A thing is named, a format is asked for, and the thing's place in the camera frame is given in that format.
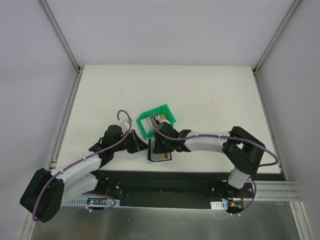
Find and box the black leather card holder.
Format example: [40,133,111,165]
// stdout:
[147,139,172,163]

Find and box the green plastic bin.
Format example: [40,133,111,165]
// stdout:
[136,104,176,139]

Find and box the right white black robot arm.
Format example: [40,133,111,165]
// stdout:
[151,122,265,198]

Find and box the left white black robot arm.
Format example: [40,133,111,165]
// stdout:
[19,125,149,223]

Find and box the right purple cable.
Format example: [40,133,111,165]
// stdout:
[151,112,280,220]

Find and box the purple cable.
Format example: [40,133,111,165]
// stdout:
[32,109,133,222]
[151,112,280,220]

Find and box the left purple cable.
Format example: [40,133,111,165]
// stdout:
[32,109,133,222]

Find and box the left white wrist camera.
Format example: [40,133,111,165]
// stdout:
[118,117,132,129]

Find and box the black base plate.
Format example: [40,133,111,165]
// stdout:
[76,170,255,208]

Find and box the left white cable duct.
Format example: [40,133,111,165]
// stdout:
[62,196,120,208]

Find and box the white cable duct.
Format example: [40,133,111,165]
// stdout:
[210,201,228,211]
[62,196,120,208]

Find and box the right white cable duct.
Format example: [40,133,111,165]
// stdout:
[210,201,228,211]

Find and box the aluminium frame rail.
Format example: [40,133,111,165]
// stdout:
[255,181,302,202]

